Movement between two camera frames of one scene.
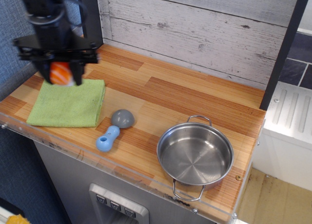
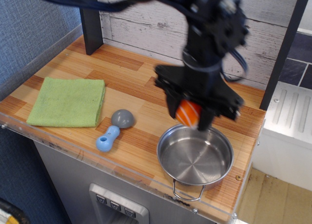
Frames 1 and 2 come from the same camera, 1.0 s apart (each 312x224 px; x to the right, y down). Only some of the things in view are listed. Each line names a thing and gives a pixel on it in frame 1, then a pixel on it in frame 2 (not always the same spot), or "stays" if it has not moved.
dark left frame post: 90,16 stays
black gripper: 54,42 -> 205,87
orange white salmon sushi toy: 60,73 -> 188,113
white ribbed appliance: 284,148 stays
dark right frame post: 286,47 stays
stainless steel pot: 194,154 stays
